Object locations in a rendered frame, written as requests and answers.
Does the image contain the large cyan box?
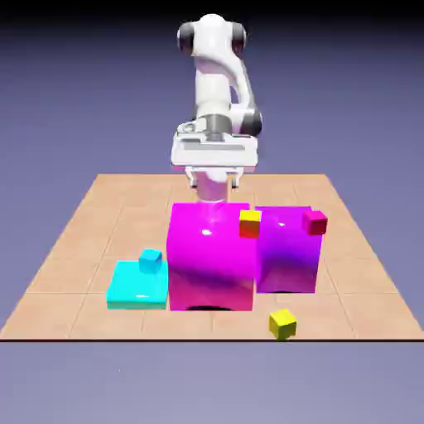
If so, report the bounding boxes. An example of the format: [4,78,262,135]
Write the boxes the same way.
[106,260,170,311]

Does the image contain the small yellow cube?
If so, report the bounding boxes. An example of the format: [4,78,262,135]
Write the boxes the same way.
[267,308,298,342]

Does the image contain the large magenta box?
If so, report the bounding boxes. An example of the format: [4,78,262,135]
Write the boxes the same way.
[166,202,262,313]

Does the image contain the small crimson cube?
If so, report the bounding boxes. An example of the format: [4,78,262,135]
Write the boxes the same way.
[301,210,330,237]

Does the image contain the large purple box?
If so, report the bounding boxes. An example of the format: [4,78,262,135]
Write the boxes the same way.
[253,205,325,295]

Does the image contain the small orange cube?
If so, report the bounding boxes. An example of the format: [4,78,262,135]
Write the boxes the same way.
[238,209,263,240]

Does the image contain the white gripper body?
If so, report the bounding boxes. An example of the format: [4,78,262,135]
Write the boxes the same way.
[170,131,259,174]

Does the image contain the small cyan cube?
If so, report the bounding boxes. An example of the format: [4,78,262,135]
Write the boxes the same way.
[137,248,164,276]

